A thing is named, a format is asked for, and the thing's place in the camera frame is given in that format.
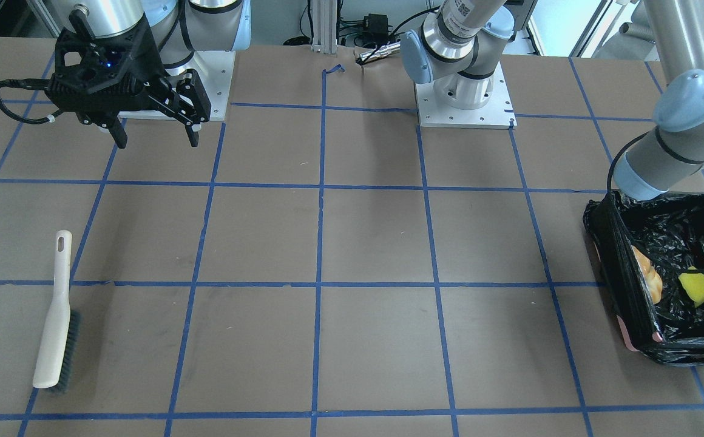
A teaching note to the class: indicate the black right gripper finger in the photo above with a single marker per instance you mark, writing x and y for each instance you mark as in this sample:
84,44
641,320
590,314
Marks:
184,98
116,129

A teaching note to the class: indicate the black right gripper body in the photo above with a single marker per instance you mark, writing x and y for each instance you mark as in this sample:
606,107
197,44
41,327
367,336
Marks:
147,57

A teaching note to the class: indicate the yellow orange potato toy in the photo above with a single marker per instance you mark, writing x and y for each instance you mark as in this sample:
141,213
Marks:
654,283

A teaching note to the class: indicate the black box behind table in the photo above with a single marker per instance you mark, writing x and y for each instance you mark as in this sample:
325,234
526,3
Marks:
376,24

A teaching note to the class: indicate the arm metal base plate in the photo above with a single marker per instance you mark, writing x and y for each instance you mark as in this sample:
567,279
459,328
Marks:
211,80
459,102

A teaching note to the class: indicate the black lined trash bin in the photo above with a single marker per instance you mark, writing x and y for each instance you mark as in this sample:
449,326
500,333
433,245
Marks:
652,260

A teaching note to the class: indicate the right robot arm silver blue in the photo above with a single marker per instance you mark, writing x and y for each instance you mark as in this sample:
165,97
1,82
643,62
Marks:
182,30

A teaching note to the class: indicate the metal cable connector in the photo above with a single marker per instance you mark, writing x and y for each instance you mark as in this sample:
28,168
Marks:
378,53

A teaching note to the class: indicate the beige hand brush black bristles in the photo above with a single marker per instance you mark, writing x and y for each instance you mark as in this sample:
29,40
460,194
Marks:
53,368

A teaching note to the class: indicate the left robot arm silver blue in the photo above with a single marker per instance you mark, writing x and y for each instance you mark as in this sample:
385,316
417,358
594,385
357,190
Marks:
453,60

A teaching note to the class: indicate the yellow sponge piece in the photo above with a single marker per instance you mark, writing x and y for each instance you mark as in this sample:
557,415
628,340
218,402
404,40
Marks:
692,283

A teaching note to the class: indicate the aluminium frame post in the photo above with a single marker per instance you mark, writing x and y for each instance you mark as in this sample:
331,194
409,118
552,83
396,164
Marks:
324,23

